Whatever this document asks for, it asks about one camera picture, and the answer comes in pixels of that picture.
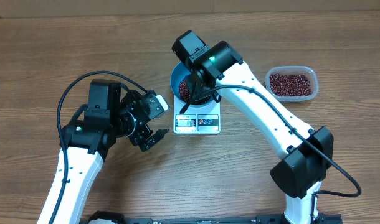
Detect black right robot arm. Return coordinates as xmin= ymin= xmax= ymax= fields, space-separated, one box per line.
xmin=171 ymin=30 xmax=334 ymax=223

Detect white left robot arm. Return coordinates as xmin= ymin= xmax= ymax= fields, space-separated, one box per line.
xmin=38 ymin=79 xmax=169 ymax=223

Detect white digital kitchen scale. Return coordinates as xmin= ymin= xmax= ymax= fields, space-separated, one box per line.
xmin=173 ymin=96 xmax=221 ymax=134

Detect red beans in bowl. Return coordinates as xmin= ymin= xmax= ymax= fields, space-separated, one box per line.
xmin=178 ymin=79 xmax=211 ymax=105

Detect teal metal bowl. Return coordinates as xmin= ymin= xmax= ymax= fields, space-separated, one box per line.
xmin=170 ymin=62 xmax=204 ymax=104

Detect clear plastic container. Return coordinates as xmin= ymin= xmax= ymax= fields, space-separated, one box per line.
xmin=265 ymin=65 xmax=319 ymax=102

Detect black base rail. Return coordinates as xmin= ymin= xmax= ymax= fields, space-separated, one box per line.
xmin=79 ymin=210 xmax=343 ymax=224

